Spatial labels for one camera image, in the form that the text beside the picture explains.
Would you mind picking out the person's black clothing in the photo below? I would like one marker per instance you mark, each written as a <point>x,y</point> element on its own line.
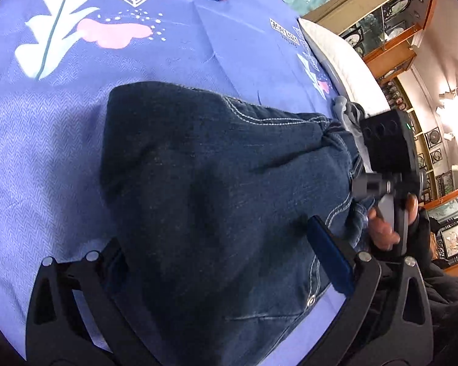
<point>450,305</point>

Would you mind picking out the wooden display cabinet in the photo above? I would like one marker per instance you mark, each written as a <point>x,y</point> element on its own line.
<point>389,19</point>

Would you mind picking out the purple printed bedsheet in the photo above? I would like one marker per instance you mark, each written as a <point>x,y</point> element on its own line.
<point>156,53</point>

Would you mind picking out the small framed picture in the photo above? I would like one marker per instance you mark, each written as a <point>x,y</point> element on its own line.
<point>433,137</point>
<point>444,183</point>

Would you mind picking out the grey crumpled cloth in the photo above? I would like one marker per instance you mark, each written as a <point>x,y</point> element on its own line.
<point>347,112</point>

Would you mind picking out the ceiling spot lights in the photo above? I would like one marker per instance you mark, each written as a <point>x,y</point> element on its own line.
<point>456,91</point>

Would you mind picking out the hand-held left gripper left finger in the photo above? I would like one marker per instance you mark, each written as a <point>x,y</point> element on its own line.
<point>99,274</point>

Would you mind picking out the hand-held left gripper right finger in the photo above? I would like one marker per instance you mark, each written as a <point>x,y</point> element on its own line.
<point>330,251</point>

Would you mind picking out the person's right forearm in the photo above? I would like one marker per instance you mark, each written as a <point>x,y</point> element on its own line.
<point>423,236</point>

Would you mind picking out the dark blue denim pants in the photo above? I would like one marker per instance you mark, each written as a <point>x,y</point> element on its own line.
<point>213,198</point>

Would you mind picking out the person's right hand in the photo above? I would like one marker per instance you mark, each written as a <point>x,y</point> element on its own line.
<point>383,232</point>

